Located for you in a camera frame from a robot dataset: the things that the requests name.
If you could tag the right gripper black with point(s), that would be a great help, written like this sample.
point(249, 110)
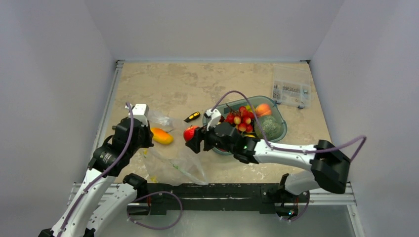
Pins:
point(203, 139)

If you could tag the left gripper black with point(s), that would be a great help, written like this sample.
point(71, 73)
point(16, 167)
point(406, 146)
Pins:
point(148, 141)

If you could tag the red fake apple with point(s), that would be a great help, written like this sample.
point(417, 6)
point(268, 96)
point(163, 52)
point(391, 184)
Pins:
point(188, 133)

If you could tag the orange yellow fake mango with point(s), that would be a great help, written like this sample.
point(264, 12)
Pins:
point(162, 137)

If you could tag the clear plastic bag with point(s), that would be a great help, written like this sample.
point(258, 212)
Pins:
point(173, 163)

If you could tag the red fake cherry bunch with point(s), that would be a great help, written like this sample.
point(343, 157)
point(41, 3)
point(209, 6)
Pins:
point(240, 118)

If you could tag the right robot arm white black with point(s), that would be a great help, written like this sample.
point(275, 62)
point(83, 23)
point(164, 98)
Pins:
point(323, 165)

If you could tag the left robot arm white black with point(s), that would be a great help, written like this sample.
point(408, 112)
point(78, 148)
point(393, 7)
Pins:
point(85, 216)

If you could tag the yellow green fake starfruit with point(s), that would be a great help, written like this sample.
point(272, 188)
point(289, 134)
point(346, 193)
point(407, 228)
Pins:
point(250, 108)

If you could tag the orange fake peach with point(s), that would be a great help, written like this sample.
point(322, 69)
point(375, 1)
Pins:
point(263, 109)

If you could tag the yellow black screwdriver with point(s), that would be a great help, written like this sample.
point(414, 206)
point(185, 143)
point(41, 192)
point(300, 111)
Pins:
point(193, 117)

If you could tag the teal plastic basin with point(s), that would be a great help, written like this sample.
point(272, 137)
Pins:
point(255, 101)

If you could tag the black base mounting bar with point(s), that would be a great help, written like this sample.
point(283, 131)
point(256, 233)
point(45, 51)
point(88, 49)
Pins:
point(264, 198)

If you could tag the clear plastic screw box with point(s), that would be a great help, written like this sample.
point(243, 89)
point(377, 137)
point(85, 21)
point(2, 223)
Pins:
point(291, 87)

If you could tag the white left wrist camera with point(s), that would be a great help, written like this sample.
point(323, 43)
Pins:
point(138, 112)

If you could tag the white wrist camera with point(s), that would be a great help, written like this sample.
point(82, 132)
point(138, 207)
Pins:
point(214, 117)
point(138, 112)

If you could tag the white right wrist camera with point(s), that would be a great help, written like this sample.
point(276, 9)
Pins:
point(214, 117)

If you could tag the aluminium frame rail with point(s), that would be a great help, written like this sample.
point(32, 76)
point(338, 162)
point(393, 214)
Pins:
point(317, 196)

